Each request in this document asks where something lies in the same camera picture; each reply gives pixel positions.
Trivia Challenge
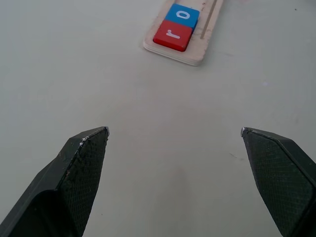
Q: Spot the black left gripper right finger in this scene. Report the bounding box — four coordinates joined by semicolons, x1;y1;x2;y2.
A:
240;127;316;237

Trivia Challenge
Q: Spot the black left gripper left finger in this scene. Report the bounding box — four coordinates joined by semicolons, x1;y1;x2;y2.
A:
0;126;110;237

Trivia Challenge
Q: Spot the light wooden letter tray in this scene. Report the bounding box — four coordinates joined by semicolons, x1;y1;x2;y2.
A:
143;0;225;67

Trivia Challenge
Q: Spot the red letter tile r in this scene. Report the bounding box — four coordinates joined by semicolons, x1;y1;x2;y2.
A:
153;20;193;52

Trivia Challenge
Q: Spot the blue letter tile o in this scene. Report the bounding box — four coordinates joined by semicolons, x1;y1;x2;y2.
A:
164;3;200;29

